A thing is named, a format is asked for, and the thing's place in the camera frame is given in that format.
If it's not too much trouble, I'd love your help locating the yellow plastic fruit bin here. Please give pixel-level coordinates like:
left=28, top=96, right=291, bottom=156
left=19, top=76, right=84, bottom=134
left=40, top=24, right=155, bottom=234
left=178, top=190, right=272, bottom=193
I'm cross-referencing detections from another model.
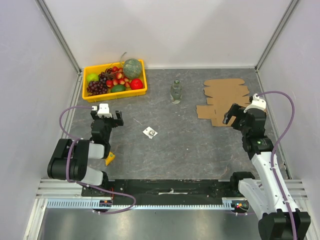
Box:
left=82, top=59, right=148, bottom=103

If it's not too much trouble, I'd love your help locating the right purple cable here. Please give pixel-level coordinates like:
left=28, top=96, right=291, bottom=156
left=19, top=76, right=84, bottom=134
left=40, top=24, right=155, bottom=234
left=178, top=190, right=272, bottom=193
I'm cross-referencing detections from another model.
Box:
left=257, top=90, right=299, bottom=240

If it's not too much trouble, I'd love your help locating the slotted cable duct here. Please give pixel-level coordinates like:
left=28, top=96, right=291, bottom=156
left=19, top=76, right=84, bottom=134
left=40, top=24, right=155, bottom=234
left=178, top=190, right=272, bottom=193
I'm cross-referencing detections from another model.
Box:
left=47, top=196, right=247, bottom=210

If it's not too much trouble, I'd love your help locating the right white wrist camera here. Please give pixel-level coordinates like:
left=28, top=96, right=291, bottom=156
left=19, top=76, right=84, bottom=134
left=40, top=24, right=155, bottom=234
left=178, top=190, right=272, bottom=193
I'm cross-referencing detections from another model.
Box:
left=243, top=93, right=267, bottom=113

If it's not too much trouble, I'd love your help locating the green netted melon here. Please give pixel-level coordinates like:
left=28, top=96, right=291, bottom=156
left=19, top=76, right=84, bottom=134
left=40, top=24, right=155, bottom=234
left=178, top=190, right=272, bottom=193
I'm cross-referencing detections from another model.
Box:
left=123, top=58, right=143, bottom=79

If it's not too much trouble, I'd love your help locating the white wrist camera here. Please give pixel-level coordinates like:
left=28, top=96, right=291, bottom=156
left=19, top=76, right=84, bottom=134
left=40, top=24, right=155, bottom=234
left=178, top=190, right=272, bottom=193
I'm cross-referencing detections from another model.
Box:
left=243, top=93, right=267, bottom=113
left=91, top=103, right=113, bottom=118

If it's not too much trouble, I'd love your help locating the dark purple grape bunch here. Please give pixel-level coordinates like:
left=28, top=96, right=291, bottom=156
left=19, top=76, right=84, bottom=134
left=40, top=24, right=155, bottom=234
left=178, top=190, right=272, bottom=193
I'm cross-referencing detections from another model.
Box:
left=86, top=80, right=108, bottom=97

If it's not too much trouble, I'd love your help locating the small white packet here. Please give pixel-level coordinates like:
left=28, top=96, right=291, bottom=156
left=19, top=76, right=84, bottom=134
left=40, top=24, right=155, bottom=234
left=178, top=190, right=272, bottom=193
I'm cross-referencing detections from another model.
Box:
left=142, top=126, right=158, bottom=139

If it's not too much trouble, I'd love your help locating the green apple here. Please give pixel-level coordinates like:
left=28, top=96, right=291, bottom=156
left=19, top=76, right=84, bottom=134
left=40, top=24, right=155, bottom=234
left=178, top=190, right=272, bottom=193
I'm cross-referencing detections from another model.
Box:
left=86, top=73, right=100, bottom=83

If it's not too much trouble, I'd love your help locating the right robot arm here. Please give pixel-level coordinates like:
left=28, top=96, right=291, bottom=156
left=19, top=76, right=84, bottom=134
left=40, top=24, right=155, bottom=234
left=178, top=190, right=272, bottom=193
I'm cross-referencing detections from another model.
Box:
left=223, top=103, right=311, bottom=240

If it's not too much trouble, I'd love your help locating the brown cardboard box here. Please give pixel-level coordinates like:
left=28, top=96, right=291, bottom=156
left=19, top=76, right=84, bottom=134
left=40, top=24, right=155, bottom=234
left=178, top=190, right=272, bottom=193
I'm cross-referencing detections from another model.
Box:
left=196, top=78, right=250, bottom=127

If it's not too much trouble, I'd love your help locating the yellow snack packet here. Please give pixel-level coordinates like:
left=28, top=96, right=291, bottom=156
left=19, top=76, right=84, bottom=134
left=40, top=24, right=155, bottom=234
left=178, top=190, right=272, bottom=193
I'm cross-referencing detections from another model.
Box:
left=104, top=151, right=116, bottom=166

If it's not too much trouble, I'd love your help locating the green avocado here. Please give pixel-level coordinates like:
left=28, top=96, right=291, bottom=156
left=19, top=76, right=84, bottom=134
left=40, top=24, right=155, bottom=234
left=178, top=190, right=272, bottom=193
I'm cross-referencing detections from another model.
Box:
left=110, top=84, right=126, bottom=93

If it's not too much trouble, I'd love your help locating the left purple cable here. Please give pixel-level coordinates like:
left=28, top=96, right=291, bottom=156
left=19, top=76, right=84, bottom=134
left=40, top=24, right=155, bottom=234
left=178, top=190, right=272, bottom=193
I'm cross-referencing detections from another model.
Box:
left=59, top=105, right=137, bottom=215

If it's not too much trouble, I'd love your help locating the red tomato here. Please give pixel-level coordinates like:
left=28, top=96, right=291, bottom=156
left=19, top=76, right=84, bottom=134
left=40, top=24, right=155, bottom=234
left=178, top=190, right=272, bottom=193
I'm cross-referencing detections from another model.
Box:
left=130, top=78, right=144, bottom=90

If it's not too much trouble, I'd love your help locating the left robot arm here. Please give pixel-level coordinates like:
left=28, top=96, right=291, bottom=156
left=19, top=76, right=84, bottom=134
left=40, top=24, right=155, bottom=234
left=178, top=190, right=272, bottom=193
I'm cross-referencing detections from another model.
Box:
left=47, top=109, right=124, bottom=197

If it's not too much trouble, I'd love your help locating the clear glass bottle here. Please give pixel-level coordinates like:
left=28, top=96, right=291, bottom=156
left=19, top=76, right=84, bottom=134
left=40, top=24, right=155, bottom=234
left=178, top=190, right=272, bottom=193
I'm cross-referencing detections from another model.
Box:
left=170, top=79, right=182, bottom=104

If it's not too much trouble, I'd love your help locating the purple cable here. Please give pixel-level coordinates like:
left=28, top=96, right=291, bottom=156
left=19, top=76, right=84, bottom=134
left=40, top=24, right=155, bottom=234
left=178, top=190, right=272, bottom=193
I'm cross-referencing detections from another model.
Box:
left=257, top=90, right=299, bottom=240
left=59, top=105, right=137, bottom=215

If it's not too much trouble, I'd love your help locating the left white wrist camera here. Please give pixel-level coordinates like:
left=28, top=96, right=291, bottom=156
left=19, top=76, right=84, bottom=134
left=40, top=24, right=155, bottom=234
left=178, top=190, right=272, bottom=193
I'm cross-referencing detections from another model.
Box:
left=91, top=103, right=113, bottom=118

